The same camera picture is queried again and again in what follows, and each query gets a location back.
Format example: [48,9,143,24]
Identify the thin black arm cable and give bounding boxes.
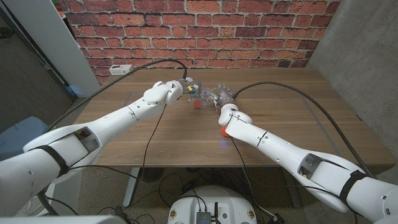
[141,104,168,180]
[229,136,358,224]

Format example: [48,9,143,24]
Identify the white robot torso edge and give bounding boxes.
[0,214,128,224]

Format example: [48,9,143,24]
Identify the white pillar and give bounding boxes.
[2,0,101,98]

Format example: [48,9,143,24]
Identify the clear plastic wrap sheet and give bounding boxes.
[186,77,234,110]

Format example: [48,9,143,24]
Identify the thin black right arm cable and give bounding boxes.
[229,136,358,224]

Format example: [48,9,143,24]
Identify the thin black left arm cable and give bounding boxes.
[141,104,168,180]

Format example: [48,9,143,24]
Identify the red brick printed backdrop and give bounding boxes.
[58,0,341,84]

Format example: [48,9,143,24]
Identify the black ribbed round disc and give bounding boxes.
[139,167,165,183]

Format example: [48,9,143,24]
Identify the black floor power adapter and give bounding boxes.
[267,213,285,224]

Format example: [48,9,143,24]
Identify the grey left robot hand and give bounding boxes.
[179,77,203,98]

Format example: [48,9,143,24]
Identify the blue bin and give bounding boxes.
[0,116,50,161]

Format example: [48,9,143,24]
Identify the grey table leg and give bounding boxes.
[281,167,302,208]

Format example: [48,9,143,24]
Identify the white table leg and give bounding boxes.
[123,167,141,208]

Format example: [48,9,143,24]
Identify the white power outlet box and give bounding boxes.
[108,64,134,77]

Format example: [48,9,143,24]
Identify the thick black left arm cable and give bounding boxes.
[46,58,188,133]

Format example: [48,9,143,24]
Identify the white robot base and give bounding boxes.
[167,185,258,224]

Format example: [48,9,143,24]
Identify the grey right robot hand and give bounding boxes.
[213,83,236,108]

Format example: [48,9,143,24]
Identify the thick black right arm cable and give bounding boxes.
[232,81,376,178]

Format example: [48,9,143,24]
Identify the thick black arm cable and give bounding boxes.
[232,81,376,178]
[46,58,188,133]

